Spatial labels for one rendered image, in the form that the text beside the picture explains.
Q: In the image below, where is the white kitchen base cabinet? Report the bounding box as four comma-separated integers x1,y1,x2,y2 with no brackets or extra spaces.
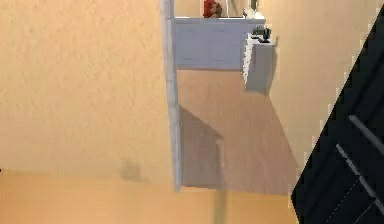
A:
172,16,267,72

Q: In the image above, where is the white narrow kitchen cabinet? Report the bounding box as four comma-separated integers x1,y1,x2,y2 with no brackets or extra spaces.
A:
242,32,278,97

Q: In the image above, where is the red round object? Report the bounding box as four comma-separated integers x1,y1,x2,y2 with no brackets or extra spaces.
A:
202,0,223,19

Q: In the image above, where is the black small countertop appliance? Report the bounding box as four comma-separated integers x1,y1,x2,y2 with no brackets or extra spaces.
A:
251,27,273,44

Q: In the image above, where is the white countertop object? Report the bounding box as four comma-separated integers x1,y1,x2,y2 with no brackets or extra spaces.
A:
242,6,266,21

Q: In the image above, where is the white door frame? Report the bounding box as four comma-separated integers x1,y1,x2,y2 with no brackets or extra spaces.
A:
159,0,183,193

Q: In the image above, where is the grey fridge handle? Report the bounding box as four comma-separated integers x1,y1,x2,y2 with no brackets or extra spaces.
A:
335,143,384,216
347,114,384,157

